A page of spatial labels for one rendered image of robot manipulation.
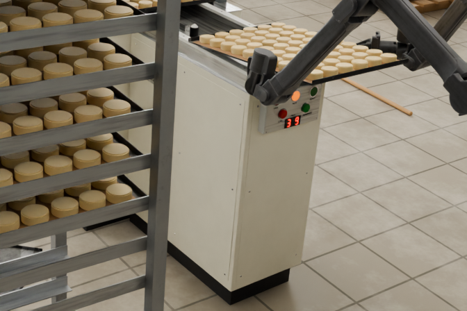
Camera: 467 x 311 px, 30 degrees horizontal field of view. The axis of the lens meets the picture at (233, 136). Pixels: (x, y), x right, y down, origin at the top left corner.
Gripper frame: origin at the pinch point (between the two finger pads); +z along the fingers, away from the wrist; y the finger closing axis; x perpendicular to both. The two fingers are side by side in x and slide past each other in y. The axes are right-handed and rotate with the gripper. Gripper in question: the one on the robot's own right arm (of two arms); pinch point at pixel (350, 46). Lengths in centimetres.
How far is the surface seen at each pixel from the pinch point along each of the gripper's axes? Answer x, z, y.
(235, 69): 13.3, 35.8, -6.4
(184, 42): -6, 56, -4
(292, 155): 2.8, 16.3, -38.4
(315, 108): 2.3, 9.6, -21.2
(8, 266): 105, 78, -30
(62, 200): 135, 54, 3
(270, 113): 16.9, 23.6, -18.9
